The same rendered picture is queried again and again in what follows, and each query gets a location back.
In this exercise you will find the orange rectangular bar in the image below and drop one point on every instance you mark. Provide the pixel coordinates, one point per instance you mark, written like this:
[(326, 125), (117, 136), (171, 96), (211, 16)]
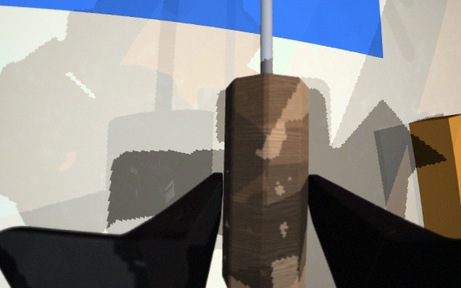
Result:
[(436, 143)]

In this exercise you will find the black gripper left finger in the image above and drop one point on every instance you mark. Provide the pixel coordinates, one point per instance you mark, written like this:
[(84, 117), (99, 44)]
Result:
[(173, 249)]

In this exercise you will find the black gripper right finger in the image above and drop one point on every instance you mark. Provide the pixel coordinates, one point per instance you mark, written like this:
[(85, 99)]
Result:
[(366, 246)]

